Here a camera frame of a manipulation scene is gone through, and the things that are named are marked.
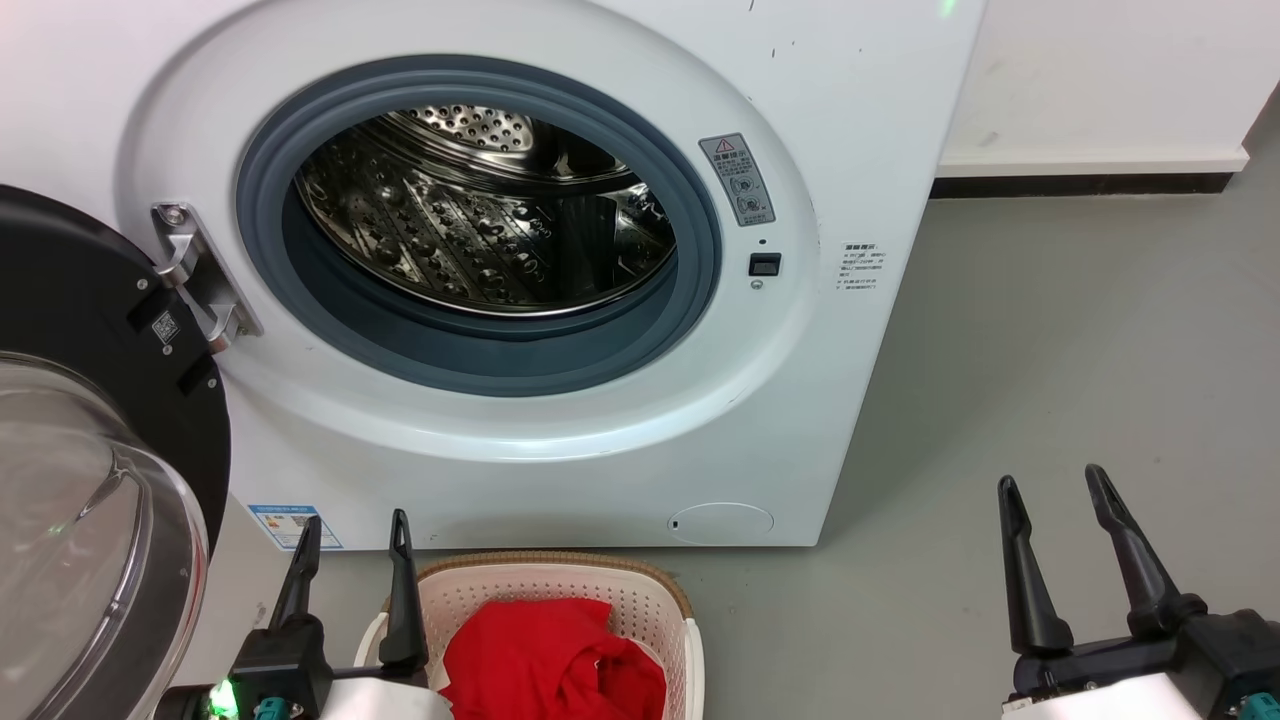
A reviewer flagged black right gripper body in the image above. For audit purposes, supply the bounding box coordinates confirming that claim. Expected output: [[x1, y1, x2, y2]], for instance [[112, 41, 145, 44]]
[[1002, 592, 1280, 720]]

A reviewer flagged cream plastic laundry basket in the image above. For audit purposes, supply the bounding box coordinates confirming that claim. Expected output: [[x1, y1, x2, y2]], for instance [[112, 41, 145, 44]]
[[354, 551, 707, 720]]

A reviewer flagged small text instruction sticker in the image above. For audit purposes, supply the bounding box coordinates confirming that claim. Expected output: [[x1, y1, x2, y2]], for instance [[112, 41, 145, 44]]
[[835, 240, 889, 293]]

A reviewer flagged black glass washer door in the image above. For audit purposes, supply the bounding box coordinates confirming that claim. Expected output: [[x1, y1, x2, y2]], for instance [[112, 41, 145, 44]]
[[0, 184, 234, 720]]

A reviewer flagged stainless steel washing machine drum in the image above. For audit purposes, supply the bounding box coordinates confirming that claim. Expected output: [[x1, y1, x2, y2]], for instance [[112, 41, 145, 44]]
[[295, 104, 678, 318]]

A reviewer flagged blue energy label sticker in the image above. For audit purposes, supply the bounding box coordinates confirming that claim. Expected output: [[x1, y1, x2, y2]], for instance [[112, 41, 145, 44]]
[[247, 504, 344, 552]]

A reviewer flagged black wall baseboard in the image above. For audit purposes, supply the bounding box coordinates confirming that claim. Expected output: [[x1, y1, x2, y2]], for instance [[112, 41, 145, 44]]
[[929, 172, 1237, 200]]

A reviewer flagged round drain filter cover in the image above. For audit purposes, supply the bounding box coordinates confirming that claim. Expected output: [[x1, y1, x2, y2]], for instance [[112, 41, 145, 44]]
[[667, 502, 776, 547]]

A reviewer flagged white front-load washing machine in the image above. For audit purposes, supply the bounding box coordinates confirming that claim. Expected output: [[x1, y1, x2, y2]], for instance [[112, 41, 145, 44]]
[[0, 0, 988, 551]]

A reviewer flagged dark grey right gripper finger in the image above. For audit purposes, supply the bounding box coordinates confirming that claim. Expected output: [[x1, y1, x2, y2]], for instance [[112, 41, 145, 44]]
[[1084, 463, 1209, 641], [997, 474, 1075, 658]]

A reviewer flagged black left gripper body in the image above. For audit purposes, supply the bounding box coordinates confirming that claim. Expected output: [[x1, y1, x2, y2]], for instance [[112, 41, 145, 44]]
[[158, 615, 456, 720]]

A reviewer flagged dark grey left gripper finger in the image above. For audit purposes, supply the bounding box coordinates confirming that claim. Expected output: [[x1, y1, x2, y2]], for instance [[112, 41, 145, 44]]
[[378, 508, 431, 674], [268, 515, 324, 633]]

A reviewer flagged grey warning sticker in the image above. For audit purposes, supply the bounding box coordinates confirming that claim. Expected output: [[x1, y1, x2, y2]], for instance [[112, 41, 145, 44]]
[[698, 133, 777, 228]]

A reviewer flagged red cloth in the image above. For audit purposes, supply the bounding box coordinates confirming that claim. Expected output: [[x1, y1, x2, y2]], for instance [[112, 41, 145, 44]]
[[438, 597, 669, 720]]

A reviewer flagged silver metal door hinge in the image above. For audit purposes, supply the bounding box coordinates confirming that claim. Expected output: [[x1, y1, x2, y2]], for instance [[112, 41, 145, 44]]
[[150, 201, 265, 355]]

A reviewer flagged grey rubber door gasket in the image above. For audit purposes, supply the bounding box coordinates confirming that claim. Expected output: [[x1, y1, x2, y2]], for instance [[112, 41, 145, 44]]
[[236, 55, 723, 398]]

